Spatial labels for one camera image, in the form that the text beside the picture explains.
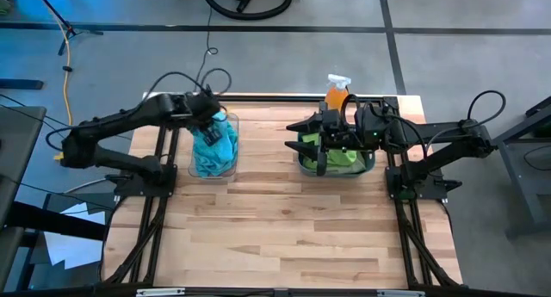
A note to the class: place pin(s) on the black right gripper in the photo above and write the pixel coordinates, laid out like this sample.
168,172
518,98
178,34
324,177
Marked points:
340,133

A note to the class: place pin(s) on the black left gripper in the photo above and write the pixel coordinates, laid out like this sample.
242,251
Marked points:
202,107

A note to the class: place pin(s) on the teal blue microfiber towel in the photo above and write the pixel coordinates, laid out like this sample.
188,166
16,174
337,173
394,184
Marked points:
206,165

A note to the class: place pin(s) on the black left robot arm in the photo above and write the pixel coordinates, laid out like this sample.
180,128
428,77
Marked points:
120,116

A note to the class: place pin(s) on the orange spray bottle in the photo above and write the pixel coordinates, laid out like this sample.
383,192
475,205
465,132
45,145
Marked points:
336,97

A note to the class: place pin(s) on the teal plastic basket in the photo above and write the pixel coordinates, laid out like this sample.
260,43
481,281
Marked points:
369,161

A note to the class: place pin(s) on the clear plastic bin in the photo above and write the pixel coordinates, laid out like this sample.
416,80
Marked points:
234,170

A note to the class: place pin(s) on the black tripod stand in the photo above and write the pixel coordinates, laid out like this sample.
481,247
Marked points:
71,31

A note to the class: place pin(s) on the black floor bar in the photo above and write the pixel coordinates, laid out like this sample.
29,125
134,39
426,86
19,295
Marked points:
21,84

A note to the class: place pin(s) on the black floor beam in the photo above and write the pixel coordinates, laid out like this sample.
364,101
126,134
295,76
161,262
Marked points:
56,221

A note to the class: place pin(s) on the grey side table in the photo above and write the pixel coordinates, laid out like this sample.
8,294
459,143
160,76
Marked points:
17,150

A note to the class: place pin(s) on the white paper sheet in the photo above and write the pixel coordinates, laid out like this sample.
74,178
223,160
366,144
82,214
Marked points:
73,249

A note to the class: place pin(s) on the green floor object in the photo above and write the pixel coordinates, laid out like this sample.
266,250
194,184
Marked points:
5,6

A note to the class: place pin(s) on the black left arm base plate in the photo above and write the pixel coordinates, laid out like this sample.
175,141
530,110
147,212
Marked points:
129,187

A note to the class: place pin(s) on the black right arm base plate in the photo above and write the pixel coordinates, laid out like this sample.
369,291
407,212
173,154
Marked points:
426,193

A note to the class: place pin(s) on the dark grey desk frame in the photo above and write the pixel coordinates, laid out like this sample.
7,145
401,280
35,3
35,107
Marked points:
521,185

